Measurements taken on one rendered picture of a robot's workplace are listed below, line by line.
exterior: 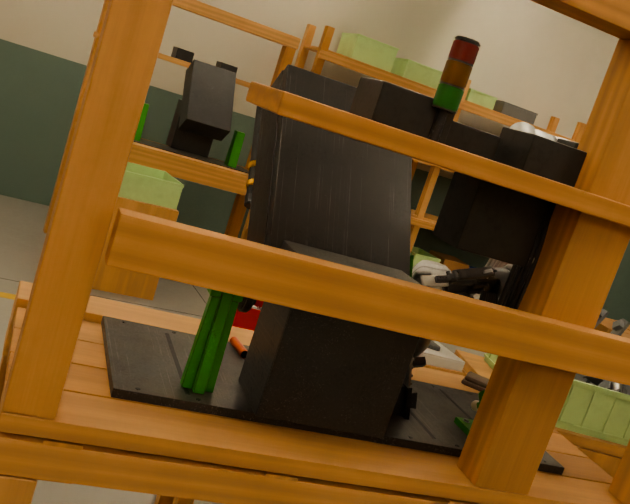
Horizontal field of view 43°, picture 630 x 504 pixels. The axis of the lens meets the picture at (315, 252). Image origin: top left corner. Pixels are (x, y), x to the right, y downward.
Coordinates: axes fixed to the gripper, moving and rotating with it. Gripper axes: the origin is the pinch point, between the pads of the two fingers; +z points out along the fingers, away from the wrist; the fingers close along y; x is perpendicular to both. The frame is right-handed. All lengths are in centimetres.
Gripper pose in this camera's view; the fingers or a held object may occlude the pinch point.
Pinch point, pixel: (430, 284)
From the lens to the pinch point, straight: 195.9
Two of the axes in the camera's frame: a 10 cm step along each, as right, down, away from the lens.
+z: -9.6, 0.2, -2.9
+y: 2.4, -5.1, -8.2
